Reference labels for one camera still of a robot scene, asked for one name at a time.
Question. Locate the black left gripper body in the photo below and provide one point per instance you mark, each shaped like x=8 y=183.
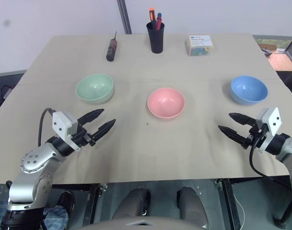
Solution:
x=83 y=138

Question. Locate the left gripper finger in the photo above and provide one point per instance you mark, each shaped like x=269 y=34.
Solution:
x=91 y=115
x=104 y=129

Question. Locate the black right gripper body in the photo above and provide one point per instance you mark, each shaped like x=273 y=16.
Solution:
x=256 y=133

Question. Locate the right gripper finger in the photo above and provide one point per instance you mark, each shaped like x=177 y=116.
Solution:
x=233 y=135
x=241 y=118

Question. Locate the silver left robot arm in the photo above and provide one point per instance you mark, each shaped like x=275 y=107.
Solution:
x=36 y=158

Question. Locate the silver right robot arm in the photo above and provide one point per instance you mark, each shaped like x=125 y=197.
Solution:
x=288 y=149

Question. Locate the green bowl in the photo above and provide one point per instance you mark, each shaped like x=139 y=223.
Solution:
x=94 y=89

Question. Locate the blue bowl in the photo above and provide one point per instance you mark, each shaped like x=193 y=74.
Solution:
x=249 y=89

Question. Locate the black shoe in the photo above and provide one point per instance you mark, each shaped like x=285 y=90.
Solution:
x=65 y=201

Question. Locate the black metal table leg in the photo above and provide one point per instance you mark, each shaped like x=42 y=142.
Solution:
x=93 y=203
x=229 y=203

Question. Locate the red bowl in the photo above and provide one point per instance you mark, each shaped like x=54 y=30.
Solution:
x=166 y=103

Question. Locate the brown cardboard box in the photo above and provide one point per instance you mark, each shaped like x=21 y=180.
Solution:
x=265 y=47

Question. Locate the dark rounded left robot leg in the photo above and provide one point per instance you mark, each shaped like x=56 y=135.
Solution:
x=134 y=203

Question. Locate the dark rounded robot leg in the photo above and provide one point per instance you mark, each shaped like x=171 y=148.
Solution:
x=191 y=206
x=134 y=203

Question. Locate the dark rounded right robot leg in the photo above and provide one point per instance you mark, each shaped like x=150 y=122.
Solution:
x=191 y=206

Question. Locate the clear box with blue label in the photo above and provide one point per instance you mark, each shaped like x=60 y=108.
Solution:
x=199 y=45

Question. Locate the blue plaid cloth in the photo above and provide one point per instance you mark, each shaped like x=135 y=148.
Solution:
x=53 y=219

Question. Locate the black plastic cup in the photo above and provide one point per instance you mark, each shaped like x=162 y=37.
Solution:
x=156 y=40

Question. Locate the grey robot torso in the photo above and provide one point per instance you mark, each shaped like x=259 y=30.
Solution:
x=141 y=224

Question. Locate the red and blue pen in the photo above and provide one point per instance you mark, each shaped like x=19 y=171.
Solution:
x=159 y=22

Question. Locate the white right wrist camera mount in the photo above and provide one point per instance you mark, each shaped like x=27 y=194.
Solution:
x=274 y=119

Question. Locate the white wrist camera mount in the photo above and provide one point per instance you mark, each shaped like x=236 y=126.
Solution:
x=61 y=122
x=274 y=119

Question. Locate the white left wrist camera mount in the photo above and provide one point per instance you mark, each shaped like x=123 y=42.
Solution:
x=61 y=122

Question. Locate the grey aluminium post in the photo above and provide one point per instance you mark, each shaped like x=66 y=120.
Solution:
x=125 y=16

